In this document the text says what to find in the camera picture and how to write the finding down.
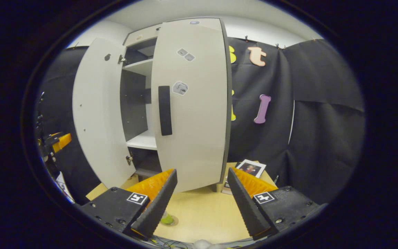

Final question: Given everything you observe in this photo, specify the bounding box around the grey white cabinet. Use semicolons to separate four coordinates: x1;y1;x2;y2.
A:
120;17;233;193

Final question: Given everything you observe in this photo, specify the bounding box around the black backdrop cloth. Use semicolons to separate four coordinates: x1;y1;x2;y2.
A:
227;36;365;204
39;47;101;204

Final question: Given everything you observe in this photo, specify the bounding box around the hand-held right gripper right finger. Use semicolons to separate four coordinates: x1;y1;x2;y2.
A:
227;167;327;241

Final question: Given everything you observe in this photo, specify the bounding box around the green label bottle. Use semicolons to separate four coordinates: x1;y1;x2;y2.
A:
160;210;175;225

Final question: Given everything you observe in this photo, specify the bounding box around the white flat panel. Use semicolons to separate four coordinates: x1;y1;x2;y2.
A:
55;171;76;204

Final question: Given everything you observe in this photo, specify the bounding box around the brown edged book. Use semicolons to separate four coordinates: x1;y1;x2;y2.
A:
221;177;235;195

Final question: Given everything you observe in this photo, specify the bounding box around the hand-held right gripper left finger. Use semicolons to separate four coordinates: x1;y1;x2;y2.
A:
80;168;178;240

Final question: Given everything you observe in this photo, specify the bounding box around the white cabinet door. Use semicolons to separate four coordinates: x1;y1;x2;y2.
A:
72;37;136;189
151;18;229;193

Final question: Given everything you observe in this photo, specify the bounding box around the black door handle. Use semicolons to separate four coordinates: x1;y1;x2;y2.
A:
158;85;173;136

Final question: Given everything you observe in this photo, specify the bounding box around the round brown coaster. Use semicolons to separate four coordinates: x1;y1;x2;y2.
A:
161;214;179;227

